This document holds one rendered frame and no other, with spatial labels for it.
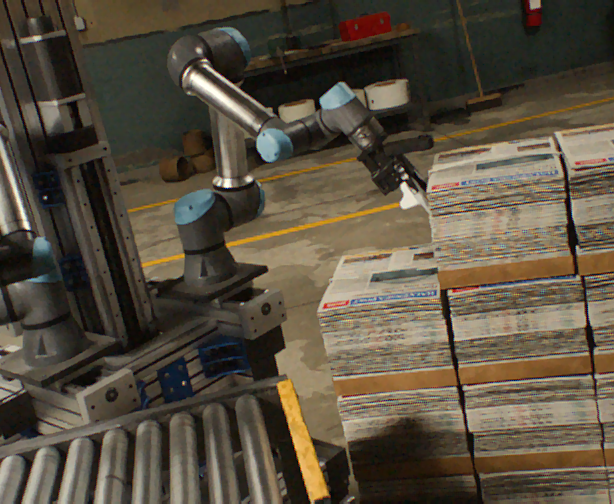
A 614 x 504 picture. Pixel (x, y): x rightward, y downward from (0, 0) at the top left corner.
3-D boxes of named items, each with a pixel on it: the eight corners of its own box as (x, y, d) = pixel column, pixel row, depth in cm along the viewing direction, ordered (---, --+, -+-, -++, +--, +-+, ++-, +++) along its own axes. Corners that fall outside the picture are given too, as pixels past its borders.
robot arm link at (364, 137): (375, 114, 208) (370, 120, 200) (387, 129, 209) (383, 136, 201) (350, 133, 211) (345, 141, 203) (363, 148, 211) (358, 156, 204)
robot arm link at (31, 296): (73, 313, 207) (57, 259, 203) (14, 331, 203) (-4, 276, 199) (68, 300, 217) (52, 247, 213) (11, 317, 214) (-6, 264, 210)
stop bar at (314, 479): (294, 386, 174) (292, 377, 173) (335, 507, 133) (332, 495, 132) (278, 390, 174) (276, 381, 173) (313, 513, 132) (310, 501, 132)
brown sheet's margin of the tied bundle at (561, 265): (442, 264, 212) (439, 247, 210) (569, 249, 205) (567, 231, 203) (439, 289, 197) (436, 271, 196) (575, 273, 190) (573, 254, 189)
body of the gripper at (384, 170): (390, 190, 213) (358, 151, 212) (418, 168, 210) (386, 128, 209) (386, 198, 206) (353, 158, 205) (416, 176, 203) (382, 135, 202)
